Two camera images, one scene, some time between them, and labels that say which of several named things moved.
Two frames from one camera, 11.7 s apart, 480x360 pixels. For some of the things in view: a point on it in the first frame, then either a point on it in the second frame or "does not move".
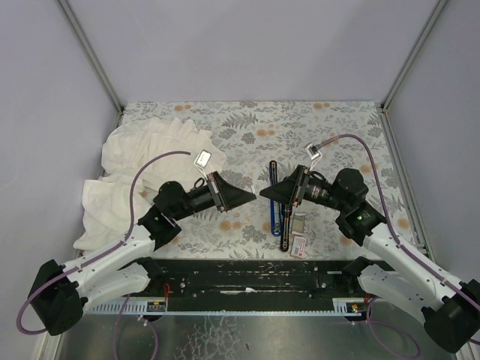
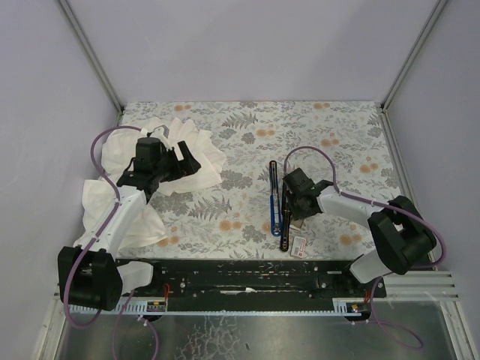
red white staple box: (298, 247) does not move
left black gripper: (218, 192) to (176, 163)
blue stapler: (276, 217) does not move
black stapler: (286, 216) does not move
